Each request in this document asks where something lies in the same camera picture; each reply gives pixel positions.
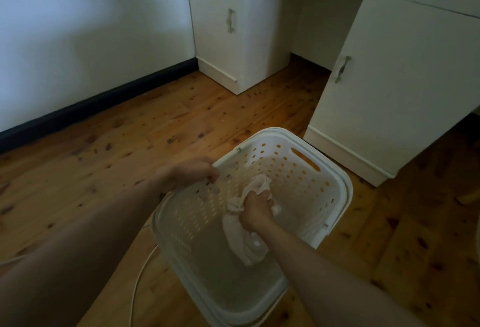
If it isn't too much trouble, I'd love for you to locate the person's left hand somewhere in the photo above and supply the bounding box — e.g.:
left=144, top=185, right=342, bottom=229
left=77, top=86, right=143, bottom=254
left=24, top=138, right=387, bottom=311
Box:
left=162, top=156, right=221, bottom=193

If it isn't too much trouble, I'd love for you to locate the person's right hand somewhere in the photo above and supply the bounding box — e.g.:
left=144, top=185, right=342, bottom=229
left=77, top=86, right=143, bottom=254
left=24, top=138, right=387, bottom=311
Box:
left=239, top=190, right=275, bottom=232

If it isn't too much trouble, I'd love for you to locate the white plastic laundry basket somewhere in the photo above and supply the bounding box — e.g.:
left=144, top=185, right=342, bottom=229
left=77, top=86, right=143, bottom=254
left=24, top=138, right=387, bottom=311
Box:
left=152, top=127, right=354, bottom=327

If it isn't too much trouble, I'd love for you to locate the white cloth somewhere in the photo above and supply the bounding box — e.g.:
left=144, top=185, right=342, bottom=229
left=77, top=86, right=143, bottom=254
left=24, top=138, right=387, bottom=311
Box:
left=222, top=174, right=283, bottom=267

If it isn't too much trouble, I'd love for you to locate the person's left forearm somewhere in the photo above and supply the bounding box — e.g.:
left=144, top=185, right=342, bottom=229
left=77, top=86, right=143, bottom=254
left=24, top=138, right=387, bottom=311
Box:
left=0, top=173, right=170, bottom=327

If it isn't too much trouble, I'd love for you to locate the person's right forearm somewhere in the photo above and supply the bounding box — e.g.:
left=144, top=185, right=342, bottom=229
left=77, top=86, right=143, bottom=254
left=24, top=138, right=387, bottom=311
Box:
left=252, top=222, right=428, bottom=327

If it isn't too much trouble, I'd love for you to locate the white desk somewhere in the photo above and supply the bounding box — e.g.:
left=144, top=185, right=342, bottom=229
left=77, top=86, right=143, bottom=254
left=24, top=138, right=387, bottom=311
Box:
left=184, top=0, right=480, bottom=187

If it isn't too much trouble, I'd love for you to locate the white cable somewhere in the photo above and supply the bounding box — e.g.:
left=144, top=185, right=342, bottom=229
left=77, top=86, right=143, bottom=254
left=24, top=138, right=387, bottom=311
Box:
left=0, top=242, right=160, bottom=327

